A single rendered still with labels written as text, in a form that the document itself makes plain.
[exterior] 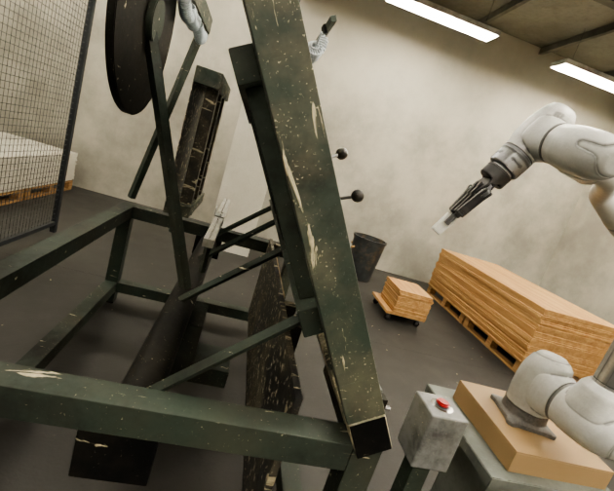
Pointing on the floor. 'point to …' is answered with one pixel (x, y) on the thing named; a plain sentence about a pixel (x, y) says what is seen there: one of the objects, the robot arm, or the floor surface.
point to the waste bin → (365, 254)
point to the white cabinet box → (243, 181)
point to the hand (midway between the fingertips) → (443, 223)
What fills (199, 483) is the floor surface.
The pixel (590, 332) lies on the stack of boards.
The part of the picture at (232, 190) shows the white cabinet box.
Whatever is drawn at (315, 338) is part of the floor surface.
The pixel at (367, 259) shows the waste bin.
